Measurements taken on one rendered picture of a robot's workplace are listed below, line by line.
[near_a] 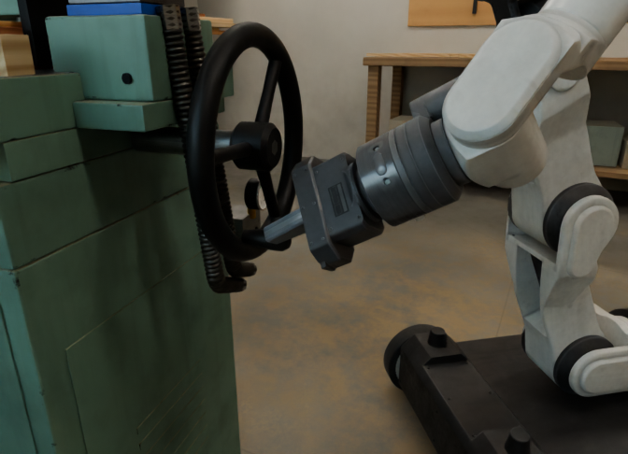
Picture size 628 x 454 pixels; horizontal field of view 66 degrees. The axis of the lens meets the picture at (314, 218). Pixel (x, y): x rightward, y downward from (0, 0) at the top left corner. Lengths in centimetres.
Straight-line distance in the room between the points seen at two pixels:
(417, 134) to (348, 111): 359
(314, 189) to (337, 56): 356
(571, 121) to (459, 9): 285
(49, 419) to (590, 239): 89
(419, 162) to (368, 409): 105
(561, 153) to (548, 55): 56
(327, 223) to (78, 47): 34
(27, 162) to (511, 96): 47
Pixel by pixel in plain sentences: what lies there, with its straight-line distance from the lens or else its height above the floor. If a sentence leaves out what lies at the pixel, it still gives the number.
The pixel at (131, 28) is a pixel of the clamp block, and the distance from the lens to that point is 58.
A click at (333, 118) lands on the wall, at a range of 409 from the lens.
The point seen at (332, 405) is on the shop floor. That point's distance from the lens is 142.
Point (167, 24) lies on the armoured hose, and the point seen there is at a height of 95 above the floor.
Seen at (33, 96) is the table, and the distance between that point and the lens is 59.
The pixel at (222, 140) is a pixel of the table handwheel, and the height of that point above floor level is 82.
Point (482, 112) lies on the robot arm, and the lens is 41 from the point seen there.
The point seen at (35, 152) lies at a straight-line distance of 59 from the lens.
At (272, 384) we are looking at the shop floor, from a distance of 149.
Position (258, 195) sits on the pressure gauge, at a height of 67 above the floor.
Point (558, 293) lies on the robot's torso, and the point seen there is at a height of 47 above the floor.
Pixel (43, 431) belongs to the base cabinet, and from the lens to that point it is 70.
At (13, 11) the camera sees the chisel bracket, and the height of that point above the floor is 97.
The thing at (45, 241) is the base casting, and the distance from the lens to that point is 61.
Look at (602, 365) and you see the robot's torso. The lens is 119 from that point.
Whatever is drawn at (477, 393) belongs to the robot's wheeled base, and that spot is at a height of 19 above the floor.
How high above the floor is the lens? 93
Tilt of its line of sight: 20 degrees down
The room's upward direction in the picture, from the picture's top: straight up
